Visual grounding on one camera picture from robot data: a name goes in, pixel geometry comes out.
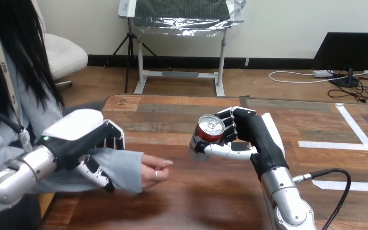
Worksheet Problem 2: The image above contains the person's forearm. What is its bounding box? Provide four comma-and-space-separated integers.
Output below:
31, 147, 144, 194

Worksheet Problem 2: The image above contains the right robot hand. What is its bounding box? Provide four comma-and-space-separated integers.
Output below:
195, 106, 290, 181

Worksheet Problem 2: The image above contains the person's hand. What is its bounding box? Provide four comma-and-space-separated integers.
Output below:
140, 154, 174, 192

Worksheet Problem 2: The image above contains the red and white drink can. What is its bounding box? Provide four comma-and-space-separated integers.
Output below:
188, 115, 226, 161

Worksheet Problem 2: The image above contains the white power strip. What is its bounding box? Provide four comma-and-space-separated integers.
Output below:
312, 70, 334, 78

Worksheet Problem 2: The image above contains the black cable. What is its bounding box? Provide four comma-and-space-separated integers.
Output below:
292, 168, 352, 230
0, 108, 33, 153

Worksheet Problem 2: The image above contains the person's body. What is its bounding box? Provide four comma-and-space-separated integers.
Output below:
0, 0, 108, 230

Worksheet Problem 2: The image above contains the dark screen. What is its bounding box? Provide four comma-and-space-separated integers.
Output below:
313, 32, 368, 88

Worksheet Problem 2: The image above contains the white desk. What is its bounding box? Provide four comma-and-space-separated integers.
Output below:
118, 0, 246, 97

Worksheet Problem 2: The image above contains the black tripod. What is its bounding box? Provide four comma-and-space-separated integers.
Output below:
104, 19, 173, 94

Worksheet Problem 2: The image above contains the white cushioned chair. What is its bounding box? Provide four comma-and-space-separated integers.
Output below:
31, 0, 89, 88

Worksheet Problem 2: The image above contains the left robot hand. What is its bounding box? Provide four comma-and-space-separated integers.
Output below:
35, 109, 126, 193

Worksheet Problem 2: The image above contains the foil sheet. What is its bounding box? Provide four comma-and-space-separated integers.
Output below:
130, 0, 246, 36

